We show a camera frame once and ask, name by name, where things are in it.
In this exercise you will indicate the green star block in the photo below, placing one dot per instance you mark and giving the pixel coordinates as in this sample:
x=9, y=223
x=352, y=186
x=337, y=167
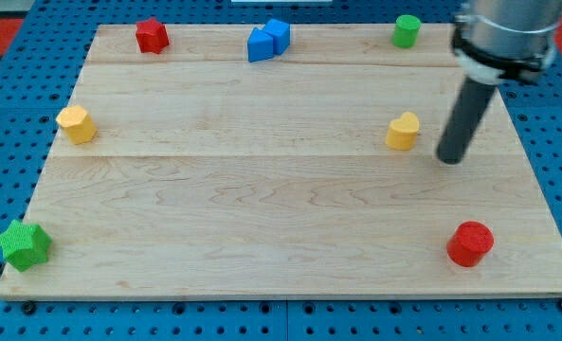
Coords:
x=24, y=245

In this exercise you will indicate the green cylinder block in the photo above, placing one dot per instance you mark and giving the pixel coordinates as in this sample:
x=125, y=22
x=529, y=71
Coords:
x=406, y=31

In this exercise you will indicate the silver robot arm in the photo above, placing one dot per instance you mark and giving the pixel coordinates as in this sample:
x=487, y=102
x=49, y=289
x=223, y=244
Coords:
x=495, y=41

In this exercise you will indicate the red cylinder block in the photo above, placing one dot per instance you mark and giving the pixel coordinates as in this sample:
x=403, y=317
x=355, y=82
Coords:
x=470, y=243

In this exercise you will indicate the light wooden board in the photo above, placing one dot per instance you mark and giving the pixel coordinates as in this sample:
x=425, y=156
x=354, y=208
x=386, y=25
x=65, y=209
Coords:
x=213, y=178

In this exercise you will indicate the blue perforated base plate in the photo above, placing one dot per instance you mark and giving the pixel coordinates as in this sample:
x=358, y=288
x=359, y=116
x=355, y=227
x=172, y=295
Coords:
x=42, y=48

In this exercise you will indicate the blue triangle block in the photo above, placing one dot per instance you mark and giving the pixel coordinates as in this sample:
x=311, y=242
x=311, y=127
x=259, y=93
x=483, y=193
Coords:
x=260, y=46

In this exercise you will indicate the red star block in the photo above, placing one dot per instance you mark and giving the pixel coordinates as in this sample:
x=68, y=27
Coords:
x=151, y=36

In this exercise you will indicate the blue cube block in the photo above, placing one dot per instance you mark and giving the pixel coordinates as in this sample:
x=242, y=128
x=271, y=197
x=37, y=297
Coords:
x=280, y=32

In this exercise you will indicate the yellow heart block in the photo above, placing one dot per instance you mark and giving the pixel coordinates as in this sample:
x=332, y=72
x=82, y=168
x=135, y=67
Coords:
x=402, y=132

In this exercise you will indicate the yellow hexagon block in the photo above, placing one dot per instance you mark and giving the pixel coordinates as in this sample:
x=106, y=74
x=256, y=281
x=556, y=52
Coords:
x=77, y=124

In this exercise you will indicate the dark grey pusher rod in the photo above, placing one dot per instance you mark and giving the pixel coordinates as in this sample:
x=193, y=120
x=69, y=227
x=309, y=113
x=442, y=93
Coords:
x=464, y=120

